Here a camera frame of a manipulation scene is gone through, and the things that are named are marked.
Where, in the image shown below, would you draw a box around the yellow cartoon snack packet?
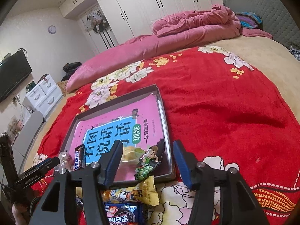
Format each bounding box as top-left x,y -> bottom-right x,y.
101,176 -> 159,206

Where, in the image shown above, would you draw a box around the red floral blanket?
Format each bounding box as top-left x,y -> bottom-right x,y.
38,47 -> 299,224

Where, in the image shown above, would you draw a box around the Snickers chocolate bar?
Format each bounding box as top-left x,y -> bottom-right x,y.
73,144 -> 85,171

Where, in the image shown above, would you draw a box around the green pea snack packet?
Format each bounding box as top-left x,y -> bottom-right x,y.
134,139 -> 165,181

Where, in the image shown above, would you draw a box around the grey shallow box tray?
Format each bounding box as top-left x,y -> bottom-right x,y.
53,83 -> 177,183

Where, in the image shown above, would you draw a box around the white wardrobe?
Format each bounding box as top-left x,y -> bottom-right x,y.
60,0 -> 212,54

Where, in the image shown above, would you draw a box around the black television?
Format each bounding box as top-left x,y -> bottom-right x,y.
0,50 -> 32,102

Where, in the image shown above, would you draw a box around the grey chair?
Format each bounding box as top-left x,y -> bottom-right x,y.
12,111 -> 44,173

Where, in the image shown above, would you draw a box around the blue Oreo cookie packet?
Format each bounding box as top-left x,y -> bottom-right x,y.
104,202 -> 145,225

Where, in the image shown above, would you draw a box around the blue purple folded clothes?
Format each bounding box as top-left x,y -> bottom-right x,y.
236,12 -> 262,29

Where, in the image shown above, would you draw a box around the brown fuzzy blanket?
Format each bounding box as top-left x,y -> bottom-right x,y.
57,80 -> 68,97

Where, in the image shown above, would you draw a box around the grey padded headboard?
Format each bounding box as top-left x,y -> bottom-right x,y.
222,0 -> 299,49

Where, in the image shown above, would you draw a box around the light green snack packet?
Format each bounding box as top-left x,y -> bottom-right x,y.
119,146 -> 146,169

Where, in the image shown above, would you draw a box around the pink and blue book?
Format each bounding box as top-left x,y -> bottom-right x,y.
67,93 -> 172,182

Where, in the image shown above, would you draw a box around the pink quilt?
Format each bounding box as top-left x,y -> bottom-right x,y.
66,5 -> 273,92

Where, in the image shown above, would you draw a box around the clear candy packet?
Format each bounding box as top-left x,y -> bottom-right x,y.
54,152 -> 74,172

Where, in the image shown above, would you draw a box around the dark clothes pile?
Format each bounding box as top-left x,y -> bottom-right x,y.
61,62 -> 82,81

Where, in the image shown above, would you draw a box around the patterned grey pillow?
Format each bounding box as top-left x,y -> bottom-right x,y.
288,46 -> 300,61

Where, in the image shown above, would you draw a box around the white drawer chest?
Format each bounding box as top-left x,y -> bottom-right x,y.
22,74 -> 63,120

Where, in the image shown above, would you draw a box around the round wall clock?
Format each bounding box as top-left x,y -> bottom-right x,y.
48,25 -> 56,35

